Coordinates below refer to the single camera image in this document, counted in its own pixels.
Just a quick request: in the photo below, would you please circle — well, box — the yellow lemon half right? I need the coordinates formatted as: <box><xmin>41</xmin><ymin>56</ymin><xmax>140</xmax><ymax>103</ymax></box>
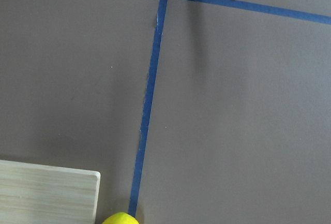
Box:
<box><xmin>102</xmin><ymin>212</ymin><xmax>139</xmax><ymax>224</ymax></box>

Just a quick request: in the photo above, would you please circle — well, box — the wooden cutting board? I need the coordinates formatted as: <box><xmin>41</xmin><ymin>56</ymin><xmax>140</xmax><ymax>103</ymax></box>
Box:
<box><xmin>1</xmin><ymin>160</ymin><xmax>101</xmax><ymax>223</ymax></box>

